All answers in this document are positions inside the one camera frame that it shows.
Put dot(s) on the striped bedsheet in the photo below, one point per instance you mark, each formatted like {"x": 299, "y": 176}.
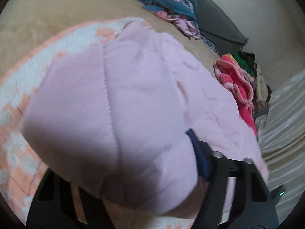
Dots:
{"x": 286, "y": 124}

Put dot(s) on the pink fleece garment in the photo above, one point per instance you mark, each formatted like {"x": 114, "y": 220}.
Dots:
{"x": 238, "y": 85}

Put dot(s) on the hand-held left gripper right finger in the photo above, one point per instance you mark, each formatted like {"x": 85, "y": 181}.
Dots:
{"x": 200, "y": 157}

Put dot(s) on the green garment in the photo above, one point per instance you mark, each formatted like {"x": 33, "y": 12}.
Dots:
{"x": 243, "y": 63}

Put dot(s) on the pink quilted jacket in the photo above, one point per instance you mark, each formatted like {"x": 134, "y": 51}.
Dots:
{"x": 143, "y": 88}

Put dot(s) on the beige garment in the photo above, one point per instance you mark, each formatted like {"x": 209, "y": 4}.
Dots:
{"x": 261, "y": 85}

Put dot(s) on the peach white patterned blanket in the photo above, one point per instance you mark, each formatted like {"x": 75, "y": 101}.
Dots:
{"x": 76, "y": 40}

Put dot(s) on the grey cushion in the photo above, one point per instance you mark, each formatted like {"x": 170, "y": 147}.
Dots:
{"x": 214, "y": 21}

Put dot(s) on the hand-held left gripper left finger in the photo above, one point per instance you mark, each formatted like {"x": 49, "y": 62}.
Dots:
{"x": 64, "y": 210}

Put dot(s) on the tan fleece blanket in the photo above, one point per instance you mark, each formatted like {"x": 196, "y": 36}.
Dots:
{"x": 59, "y": 9}

